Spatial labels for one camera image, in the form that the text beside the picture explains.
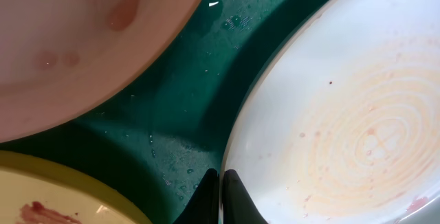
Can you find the teal plastic tray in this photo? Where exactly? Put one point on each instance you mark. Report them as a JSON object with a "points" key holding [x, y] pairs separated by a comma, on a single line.
{"points": [[154, 140]]}

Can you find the pink plate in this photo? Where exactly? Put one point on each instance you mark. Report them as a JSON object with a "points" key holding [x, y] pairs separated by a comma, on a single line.
{"points": [[61, 58]]}

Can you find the yellow plate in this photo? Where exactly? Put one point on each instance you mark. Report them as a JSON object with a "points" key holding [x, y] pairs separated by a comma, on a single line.
{"points": [[35, 190]]}

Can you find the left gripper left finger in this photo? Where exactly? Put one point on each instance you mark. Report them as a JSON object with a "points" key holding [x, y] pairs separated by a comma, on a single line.
{"points": [[203, 207]]}

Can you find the light blue plate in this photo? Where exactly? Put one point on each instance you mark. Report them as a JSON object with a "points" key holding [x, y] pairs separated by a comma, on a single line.
{"points": [[342, 126]]}

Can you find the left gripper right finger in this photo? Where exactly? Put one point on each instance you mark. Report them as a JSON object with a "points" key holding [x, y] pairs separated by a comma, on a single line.
{"points": [[238, 207]]}

